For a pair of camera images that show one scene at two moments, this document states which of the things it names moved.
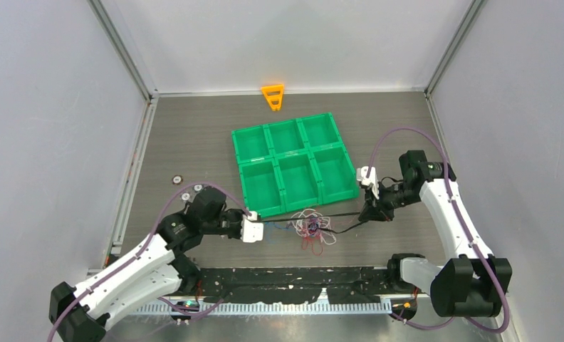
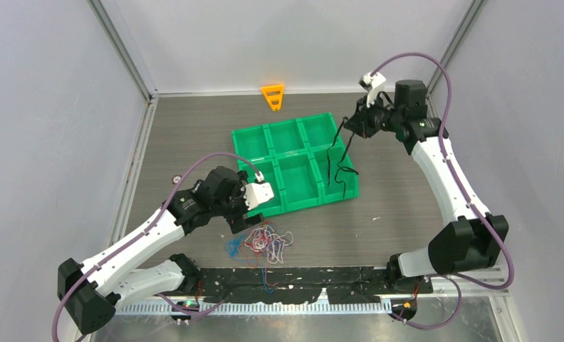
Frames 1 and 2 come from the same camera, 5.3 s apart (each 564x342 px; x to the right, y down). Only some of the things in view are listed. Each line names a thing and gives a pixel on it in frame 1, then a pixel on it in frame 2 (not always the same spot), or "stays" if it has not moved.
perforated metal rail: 340,306 stays
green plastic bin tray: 290,164 stays
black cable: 342,231 → 339,167
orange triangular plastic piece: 274,87 stays
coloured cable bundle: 310,226 → 258,246
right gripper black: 377,209 → 359,122
